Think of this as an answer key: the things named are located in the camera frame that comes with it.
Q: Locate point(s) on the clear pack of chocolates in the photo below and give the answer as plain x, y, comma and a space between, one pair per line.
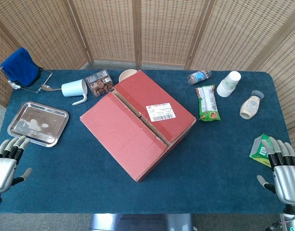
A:
100, 83

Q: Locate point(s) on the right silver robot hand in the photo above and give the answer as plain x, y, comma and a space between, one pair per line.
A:
288, 183

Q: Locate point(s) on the white plastic mug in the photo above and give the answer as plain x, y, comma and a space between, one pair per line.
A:
72, 87

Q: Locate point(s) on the metal spoon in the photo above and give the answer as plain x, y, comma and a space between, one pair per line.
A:
46, 87

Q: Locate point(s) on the stack of paper cups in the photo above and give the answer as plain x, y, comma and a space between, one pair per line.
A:
227, 85

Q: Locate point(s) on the blue towel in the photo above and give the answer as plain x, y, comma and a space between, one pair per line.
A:
19, 66

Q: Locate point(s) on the white plastic clip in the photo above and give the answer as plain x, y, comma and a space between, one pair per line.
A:
13, 84

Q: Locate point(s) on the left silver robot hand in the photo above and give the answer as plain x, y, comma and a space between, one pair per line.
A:
4, 168

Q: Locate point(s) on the small blue-label plastic bottle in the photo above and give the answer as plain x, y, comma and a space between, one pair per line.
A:
199, 77

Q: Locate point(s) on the green snack bag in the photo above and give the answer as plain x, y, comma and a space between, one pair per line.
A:
208, 102

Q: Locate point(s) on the beige paper bowl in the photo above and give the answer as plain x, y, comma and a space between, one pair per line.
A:
125, 75

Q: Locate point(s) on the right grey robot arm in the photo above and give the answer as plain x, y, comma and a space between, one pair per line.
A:
291, 217

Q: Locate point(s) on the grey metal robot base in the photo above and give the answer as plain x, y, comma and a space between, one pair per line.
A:
140, 222

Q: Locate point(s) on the mayonnaise squeeze bottle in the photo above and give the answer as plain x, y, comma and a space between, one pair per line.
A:
250, 106

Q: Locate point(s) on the red cardboard box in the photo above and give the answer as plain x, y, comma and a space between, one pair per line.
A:
118, 130

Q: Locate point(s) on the blue table cloth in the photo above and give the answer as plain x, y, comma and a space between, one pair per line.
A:
65, 180

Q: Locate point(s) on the green carton packet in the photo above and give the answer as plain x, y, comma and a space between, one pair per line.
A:
259, 150

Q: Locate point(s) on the woven folding screen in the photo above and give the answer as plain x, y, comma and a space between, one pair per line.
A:
169, 29

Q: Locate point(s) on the stainless steel tray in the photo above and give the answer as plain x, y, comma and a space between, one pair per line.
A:
36, 122

